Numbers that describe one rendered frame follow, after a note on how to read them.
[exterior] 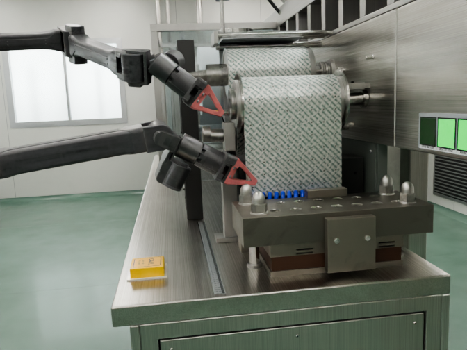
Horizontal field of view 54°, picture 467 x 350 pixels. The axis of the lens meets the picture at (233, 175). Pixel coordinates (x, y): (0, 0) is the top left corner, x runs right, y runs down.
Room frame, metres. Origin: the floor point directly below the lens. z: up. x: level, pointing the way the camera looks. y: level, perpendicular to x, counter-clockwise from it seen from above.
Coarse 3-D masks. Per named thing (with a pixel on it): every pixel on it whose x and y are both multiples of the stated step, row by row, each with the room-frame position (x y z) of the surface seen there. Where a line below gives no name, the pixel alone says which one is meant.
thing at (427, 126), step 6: (426, 120) 0.88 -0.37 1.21; (432, 120) 0.86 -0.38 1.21; (420, 126) 0.90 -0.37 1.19; (426, 126) 0.88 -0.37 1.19; (432, 126) 0.86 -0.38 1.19; (420, 132) 0.90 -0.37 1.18; (426, 132) 0.88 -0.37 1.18; (432, 132) 0.86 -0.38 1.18; (420, 138) 0.90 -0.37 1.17; (426, 138) 0.88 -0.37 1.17; (432, 138) 0.86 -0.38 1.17; (432, 144) 0.86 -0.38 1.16
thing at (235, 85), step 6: (234, 84) 1.12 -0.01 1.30; (342, 84) 1.12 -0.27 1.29; (342, 90) 1.11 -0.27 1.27; (342, 96) 1.11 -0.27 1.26; (240, 102) 1.08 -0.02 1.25; (342, 102) 1.11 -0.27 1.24; (240, 108) 1.08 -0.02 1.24; (342, 108) 1.11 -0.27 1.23; (240, 114) 1.08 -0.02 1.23; (342, 114) 1.12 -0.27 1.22; (234, 120) 1.15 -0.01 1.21
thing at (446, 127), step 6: (444, 120) 0.83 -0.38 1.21; (450, 120) 0.81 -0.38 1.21; (444, 126) 0.82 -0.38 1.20; (450, 126) 0.81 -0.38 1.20; (438, 132) 0.84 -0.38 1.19; (444, 132) 0.82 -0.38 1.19; (450, 132) 0.81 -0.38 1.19; (438, 138) 0.84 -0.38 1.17; (444, 138) 0.82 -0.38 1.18; (450, 138) 0.81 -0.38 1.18; (438, 144) 0.84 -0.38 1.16; (444, 144) 0.82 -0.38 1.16; (450, 144) 0.80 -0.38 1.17
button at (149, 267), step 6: (138, 258) 0.97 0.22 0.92; (144, 258) 0.97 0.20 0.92; (150, 258) 0.97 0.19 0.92; (156, 258) 0.96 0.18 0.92; (162, 258) 0.96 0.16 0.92; (132, 264) 0.94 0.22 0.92; (138, 264) 0.93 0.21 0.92; (144, 264) 0.93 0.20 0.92; (150, 264) 0.93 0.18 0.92; (156, 264) 0.93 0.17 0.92; (162, 264) 0.93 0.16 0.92; (132, 270) 0.91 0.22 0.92; (138, 270) 0.91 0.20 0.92; (144, 270) 0.91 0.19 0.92; (150, 270) 0.91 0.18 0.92; (156, 270) 0.91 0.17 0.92; (162, 270) 0.92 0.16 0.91; (132, 276) 0.91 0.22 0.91; (138, 276) 0.91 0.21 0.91; (144, 276) 0.91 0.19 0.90; (150, 276) 0.91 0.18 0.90
